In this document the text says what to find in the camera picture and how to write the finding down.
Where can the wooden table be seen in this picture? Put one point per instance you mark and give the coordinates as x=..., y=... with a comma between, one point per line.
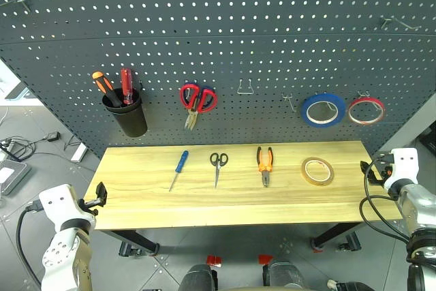
x=238, y=202

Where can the metal hook under red tape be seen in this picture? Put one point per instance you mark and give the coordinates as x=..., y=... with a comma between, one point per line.
x=369, y=97

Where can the red tape roll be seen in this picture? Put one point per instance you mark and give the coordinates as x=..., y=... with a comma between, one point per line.
x=354, y=118

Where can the black plastic cup holder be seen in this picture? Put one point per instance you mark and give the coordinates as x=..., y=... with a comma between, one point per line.
x=131, y=119

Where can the orange and black screwdriver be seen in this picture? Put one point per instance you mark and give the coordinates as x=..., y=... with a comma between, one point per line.
x=106, y=87

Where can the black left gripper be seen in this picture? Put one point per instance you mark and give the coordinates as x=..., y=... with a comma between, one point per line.
x=89, y=205

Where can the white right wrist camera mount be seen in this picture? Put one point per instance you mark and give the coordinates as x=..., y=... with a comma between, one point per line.
x=405, y=168

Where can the black table leg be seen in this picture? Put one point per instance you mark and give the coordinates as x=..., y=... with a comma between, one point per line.
x=136, y=239
x=335, y=236

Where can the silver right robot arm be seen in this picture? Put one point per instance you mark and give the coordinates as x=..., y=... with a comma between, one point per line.
x=420, y=209

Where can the tan tape roll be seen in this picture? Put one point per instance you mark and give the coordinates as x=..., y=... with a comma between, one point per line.
x=318, y=182

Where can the orange and black pliers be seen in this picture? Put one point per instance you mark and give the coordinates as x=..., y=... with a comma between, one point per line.
x=264, y=166

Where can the black power adapter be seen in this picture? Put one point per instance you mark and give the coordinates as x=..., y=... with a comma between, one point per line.
x=52, y=136

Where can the blue tape roll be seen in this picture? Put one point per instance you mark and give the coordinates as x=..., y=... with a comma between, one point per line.
x=306, y=114

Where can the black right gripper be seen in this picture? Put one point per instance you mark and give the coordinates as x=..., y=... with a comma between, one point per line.
x=383, y=167

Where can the dark rounded shape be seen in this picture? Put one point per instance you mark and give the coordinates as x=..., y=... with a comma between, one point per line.
x=197, y=279
x=282, y=275

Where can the dark grey metal pegboard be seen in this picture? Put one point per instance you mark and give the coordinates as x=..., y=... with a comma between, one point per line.
x=218, y=32

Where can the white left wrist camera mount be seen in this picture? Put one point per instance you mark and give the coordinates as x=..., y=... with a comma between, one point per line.
x=56, y=204

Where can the white power strip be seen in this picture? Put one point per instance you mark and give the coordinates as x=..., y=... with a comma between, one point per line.
x=79, y=153

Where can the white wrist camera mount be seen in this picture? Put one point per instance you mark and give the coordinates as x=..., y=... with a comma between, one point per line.
x=405, y=168
x=56, y=204

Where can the long metal pegboard hook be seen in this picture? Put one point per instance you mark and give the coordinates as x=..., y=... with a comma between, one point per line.
x=402, y=22
x=17, y=2

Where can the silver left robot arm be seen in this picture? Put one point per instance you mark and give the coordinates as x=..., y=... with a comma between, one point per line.
x=66, y=263

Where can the small single metal hook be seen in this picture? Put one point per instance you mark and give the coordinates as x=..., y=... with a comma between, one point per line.
x=289, y=103

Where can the grey flat device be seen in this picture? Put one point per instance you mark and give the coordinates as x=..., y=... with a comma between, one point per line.
x=12, y=176

